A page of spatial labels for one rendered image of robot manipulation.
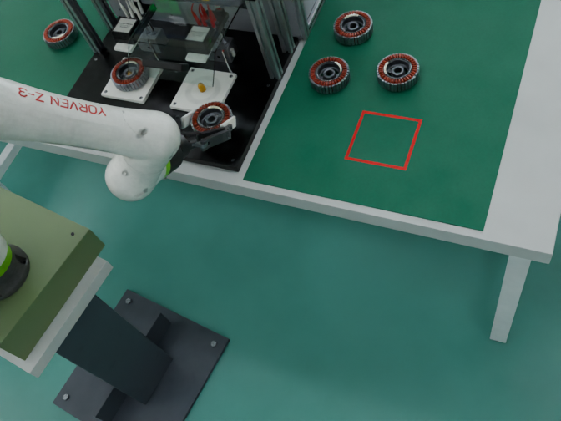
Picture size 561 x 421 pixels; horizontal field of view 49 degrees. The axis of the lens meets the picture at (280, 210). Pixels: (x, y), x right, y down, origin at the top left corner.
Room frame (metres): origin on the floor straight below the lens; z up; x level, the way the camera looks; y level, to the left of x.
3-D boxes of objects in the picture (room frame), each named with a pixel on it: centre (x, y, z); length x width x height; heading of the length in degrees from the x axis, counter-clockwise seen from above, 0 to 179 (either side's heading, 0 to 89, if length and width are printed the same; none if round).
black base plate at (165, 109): (1.38, 0.15, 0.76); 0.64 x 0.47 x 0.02; 50
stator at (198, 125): (1.12, 0.07, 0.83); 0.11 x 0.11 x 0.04
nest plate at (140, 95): (1.44, 0.25, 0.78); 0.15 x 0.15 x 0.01; 50
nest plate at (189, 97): (1.29, 0.07, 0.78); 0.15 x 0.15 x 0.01; 50
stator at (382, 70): (1.08, -0.43, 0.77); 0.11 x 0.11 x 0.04
